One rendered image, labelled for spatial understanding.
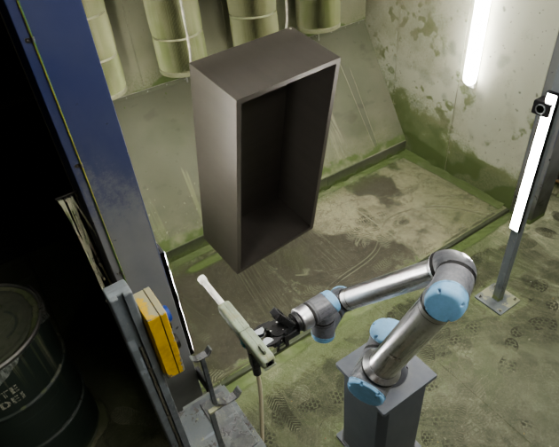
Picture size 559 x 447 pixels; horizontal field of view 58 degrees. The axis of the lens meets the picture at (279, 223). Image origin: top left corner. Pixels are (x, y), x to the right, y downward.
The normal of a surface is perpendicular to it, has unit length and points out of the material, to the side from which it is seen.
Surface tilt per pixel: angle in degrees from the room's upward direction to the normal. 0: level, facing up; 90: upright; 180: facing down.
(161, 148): 57
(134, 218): 90
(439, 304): 83
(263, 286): 0
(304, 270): 0
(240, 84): 12
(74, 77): 90
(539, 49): 90
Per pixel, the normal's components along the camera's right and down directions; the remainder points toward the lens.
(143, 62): 0.56, 0.49
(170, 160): 0.43, -0.01
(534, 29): -0.83, 0.40
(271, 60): 0.06, -0.67
